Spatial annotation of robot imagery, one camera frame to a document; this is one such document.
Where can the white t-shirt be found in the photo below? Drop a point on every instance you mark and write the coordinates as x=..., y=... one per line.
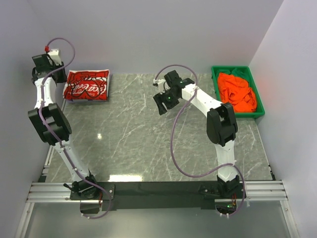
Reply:
x=86, y=85

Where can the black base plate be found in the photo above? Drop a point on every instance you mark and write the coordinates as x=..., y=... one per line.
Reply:
x=165, y=194

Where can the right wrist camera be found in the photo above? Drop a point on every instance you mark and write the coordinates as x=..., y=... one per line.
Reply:
x=161, y=84

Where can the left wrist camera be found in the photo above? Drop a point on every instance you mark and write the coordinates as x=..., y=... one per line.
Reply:
x=53, y=54

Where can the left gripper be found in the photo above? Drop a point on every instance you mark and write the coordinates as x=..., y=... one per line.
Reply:
x=39, y=61

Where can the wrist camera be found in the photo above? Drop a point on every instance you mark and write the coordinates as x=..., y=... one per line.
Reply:
x=53, y=54
x=161, y=84

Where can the aluminium rail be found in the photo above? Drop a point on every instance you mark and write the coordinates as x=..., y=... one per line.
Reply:
x=251, y=190

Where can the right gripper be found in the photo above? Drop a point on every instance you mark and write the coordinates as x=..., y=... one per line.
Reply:
x=161, y=102

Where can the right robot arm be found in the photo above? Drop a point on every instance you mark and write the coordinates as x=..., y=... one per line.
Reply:
x=221, y=125

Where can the orange t-shirt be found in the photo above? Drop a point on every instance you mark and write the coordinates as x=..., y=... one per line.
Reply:
x=237, y=92

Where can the green plastic bin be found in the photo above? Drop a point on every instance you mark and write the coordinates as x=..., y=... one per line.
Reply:
x=217, y=69

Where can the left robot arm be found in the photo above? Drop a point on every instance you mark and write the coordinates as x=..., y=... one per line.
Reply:
x=53, y=127

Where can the dark green t-shirt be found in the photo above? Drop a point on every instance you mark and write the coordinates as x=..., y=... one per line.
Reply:
x=239, y=72

